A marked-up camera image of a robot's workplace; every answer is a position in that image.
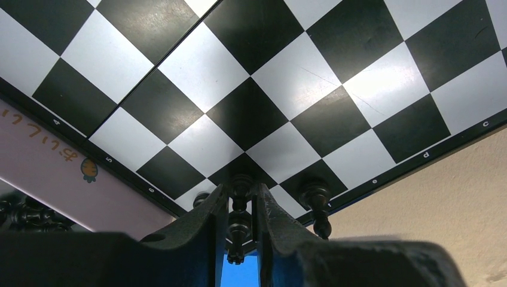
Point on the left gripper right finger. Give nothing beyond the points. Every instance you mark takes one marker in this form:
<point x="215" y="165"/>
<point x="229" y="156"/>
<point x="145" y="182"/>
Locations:
<point x="291" y="255"/>

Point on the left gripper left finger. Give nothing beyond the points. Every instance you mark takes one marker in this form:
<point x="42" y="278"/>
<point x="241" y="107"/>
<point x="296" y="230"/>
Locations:
<point x="187" y="252"/>

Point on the black chess rook corner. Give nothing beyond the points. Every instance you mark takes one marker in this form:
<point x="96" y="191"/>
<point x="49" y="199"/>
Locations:
<point x="239" y="229"/>

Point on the black chess pawn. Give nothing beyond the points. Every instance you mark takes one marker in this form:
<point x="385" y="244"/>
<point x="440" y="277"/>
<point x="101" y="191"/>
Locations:
<point x="200" y="198"/>
<point x="241" y="190"/>

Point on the black chess piece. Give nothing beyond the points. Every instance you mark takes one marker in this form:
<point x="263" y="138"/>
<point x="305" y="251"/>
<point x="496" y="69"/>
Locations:
<point x="315" y="195"/>

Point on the pile of black chess pieces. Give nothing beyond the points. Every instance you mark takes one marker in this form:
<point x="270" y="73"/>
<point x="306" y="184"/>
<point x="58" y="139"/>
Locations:
<point x="23" y="213"/>

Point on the blue folder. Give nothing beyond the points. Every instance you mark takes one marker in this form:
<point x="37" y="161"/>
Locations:
<point x="243" y="275"/>

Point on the black and silver chessboard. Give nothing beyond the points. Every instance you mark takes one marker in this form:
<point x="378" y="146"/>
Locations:
<point x="181" y="96"/>

